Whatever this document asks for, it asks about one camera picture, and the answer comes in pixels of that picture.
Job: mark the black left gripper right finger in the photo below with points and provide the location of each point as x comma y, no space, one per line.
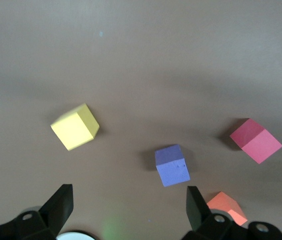
195,210

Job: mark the yellow foam block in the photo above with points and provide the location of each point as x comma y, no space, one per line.
74,130

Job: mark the red foam block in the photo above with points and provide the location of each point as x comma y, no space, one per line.
256,142

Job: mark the orange foam block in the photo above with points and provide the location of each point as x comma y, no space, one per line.
226,205

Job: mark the purple foam block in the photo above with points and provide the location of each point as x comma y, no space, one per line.
172,167

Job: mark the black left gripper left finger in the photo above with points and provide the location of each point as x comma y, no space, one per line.
58,207

